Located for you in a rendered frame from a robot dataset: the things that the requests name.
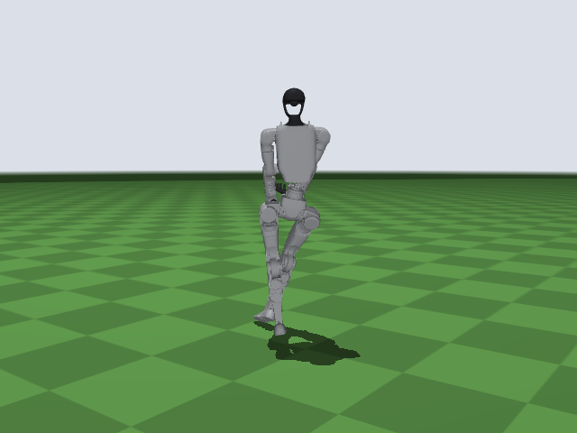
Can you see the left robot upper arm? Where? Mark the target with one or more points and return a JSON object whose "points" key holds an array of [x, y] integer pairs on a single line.
{"points": [[267, 151]]}

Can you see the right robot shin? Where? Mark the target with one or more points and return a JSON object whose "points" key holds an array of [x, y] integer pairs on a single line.
{"points": [[285, 277]]}

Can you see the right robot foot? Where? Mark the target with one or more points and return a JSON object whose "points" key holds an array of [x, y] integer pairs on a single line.
{"points": [[265, 316]]}

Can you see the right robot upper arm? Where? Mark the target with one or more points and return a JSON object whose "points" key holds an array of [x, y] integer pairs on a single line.
{"points": [[322, 140]]}

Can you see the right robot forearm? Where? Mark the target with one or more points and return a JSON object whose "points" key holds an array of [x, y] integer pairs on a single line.
{"points": [[306, 184]]}

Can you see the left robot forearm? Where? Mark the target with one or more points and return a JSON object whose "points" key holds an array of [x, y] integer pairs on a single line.
{"points": [[270, 187]]}

